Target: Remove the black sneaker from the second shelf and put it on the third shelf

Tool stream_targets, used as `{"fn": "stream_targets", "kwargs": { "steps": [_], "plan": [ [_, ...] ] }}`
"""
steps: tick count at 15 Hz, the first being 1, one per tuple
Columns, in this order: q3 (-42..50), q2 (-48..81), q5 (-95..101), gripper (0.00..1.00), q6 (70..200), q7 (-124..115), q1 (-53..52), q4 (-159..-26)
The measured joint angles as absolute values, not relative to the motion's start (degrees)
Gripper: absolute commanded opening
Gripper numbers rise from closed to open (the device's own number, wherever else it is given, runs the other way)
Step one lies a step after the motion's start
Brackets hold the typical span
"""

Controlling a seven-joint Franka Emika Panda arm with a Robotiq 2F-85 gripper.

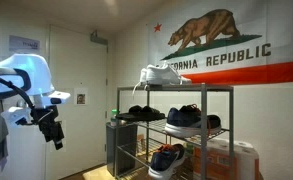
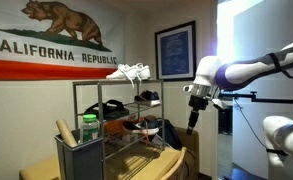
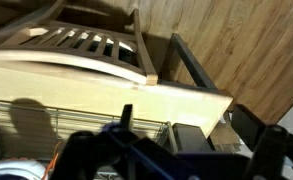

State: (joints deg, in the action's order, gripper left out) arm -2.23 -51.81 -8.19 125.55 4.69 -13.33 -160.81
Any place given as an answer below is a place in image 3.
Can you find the wooden slatted chair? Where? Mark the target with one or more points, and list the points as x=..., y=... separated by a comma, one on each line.
x=142, y=56

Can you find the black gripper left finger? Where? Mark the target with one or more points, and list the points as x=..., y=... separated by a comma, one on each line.
x=82, y=150

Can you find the dark wooden frame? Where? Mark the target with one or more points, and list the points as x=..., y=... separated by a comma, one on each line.
x=189, y=60

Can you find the grey trash bin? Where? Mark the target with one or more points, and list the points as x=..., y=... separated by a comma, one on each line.
x=191, y=138

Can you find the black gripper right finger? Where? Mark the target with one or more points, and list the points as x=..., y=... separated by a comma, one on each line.
x=269, y=150

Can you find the light wooden table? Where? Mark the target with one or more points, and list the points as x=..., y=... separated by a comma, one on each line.
x=119, y=96

